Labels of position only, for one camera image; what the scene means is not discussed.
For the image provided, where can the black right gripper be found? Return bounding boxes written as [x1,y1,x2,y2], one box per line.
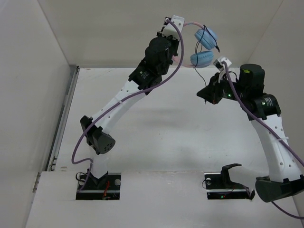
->
[196,71,248,104]

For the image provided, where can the pink blue cat-ear headphones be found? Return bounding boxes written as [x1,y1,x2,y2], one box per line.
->
[181,22,220,68]

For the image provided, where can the thin black headphone cable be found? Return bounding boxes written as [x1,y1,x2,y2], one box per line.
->
[192,25,221,103]

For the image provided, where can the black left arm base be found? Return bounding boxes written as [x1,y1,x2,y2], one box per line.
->
[76,172,121,200]

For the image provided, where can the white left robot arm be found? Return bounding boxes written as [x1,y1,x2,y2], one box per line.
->
[80,20,183,189]

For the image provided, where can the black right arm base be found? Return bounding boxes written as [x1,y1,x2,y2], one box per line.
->
[202,163,256,200]

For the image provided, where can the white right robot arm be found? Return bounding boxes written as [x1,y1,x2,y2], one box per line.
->
[197,62,304,202]

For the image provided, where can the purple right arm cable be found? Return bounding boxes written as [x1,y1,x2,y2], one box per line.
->
[222,61,304,219]

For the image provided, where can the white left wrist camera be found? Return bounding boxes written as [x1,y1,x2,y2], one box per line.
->
[161,15,185,41]

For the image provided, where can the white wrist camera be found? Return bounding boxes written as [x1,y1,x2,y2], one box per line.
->
[213,57,232,83]
[161,15,185,41]

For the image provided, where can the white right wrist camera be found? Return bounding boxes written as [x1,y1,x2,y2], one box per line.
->
[213,57,232,83]

